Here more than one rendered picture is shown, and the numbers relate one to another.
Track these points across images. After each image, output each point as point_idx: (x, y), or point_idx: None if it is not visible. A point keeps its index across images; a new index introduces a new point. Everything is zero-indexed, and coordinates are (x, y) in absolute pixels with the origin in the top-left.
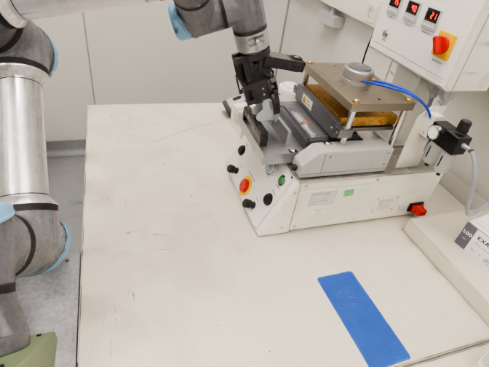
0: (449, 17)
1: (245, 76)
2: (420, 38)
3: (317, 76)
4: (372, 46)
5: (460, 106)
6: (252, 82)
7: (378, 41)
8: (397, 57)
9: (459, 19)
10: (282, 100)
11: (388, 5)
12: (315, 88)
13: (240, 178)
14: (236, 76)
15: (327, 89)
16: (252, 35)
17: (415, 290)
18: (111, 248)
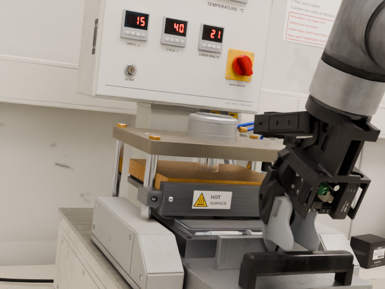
0: (234, 32)
1: (356, 161)
2: (200, 63)
3: (212, 147)
4: (106, 95)
5: (95, 156)
6: (354, 168)
7: (118, 84)
8: (170, 97)
9: (248, 34)
10: (166, 230)
11: (118, 27)
12: (184, 176)
13: None
14: (337, 174)
15: (251, 157)
16: (313, 84)
17: None
18: None
